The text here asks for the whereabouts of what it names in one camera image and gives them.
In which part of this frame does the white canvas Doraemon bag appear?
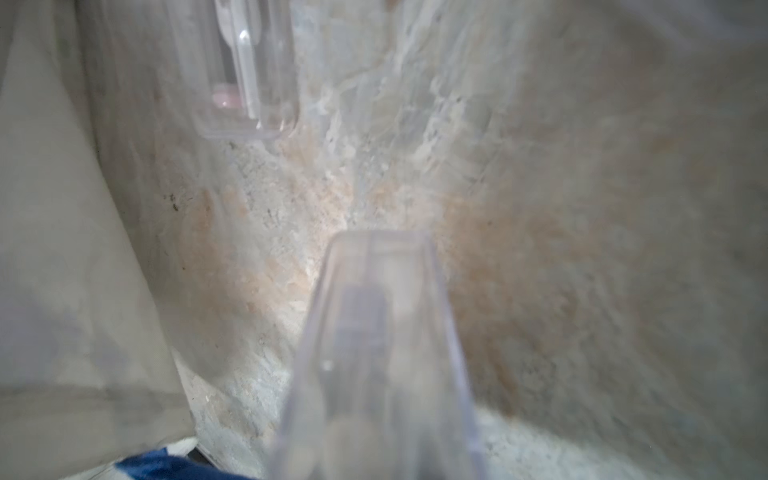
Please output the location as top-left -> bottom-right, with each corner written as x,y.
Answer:
0,0 -> 259,480

